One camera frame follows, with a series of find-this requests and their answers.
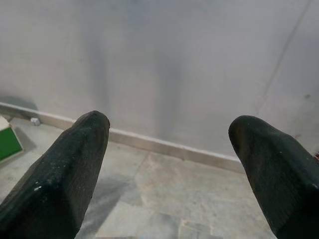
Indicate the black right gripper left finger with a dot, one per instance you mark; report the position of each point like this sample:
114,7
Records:
59,174

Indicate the small white wall fitting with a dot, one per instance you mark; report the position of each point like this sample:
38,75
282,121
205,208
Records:
35,121

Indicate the pale stone baseboard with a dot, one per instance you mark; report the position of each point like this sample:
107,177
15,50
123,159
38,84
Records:
162,147

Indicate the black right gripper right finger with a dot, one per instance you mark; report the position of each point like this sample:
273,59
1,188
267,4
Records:
276,169

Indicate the white green cardboard box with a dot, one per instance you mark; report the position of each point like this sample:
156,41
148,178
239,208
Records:
8,144

